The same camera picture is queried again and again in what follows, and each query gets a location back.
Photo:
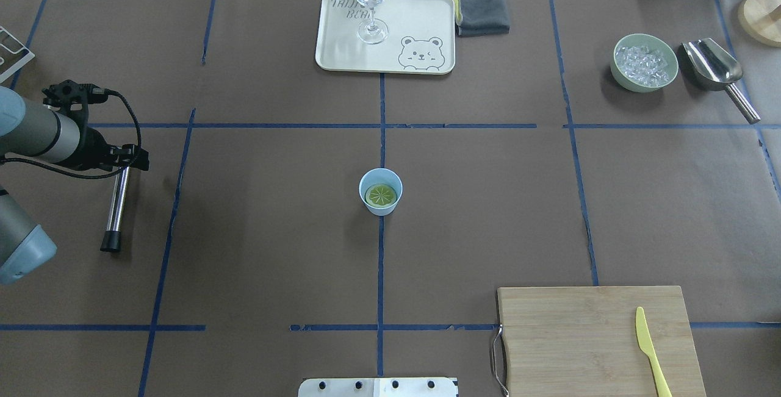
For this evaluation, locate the wooden mug tree stand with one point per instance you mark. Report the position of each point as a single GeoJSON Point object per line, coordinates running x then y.
{"type": "Point", "coordinates": [760, 19]}

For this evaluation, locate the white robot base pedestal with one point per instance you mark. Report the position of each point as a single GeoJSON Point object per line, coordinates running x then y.
{"type": "Point", "coordinates": [379, 386]}

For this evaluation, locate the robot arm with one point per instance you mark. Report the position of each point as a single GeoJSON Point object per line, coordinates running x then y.
{"type": "Point", "coordinates": [55, 135]}

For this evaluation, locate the dark grey folded cloth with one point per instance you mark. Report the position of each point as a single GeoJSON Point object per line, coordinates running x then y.
{"type": "Point", "coordinates": [474, 18]}

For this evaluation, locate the light blue plastic cup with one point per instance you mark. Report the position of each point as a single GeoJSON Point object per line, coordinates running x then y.
{"type": "Point", "coordinates": [380, 176]}

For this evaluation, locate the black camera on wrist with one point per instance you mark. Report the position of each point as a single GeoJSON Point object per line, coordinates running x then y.
{"type": "Point", "coordinates": [73, 99]}

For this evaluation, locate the cream plastic tray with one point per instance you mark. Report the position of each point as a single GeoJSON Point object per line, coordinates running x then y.
{"type": "Point", "coordinates": [421, 38]}

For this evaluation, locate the green bowl with ice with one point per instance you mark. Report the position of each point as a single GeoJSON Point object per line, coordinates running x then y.
{"type": "Point", "coordinates": [643, 63]}

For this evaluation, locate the bamboo cutting board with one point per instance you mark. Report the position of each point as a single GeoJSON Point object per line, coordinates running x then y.
{"type": "Point", "coordinates": [581, 341]}

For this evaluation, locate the metal ice scoop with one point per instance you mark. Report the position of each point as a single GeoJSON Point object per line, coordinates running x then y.
{"type": "Point", "coordinates": [717, 70]}

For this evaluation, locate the yellow plastic knife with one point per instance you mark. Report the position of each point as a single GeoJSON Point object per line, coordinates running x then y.
{"type": "Point", "coordinates": [645, 343]}

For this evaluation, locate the white wire cup rack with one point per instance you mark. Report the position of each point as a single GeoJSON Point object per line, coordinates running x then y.
{"type": "Point", "coordinates": [14, 55]}

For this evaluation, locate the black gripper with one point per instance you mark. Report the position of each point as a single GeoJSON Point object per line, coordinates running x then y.
{"type": "Point", "coordinates": [93, 147]}

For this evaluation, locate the black metal muddler stick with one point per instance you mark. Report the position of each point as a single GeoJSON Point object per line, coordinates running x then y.
{"type": "Point", "coordinates": [111, 241]}

